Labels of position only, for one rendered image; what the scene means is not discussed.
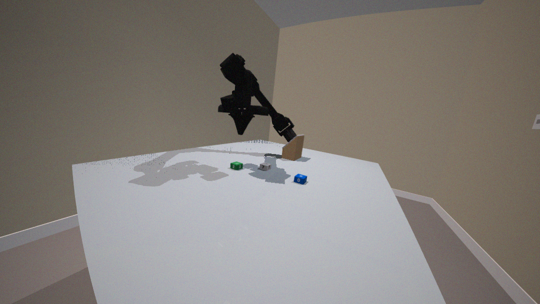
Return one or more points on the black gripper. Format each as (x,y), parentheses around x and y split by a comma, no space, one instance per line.
(242,115)

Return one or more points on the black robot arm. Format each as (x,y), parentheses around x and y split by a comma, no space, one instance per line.
(233,69)

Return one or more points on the green block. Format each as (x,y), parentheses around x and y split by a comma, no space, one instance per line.
(236,166)

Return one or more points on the blue block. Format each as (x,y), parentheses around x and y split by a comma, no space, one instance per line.
(299,178)

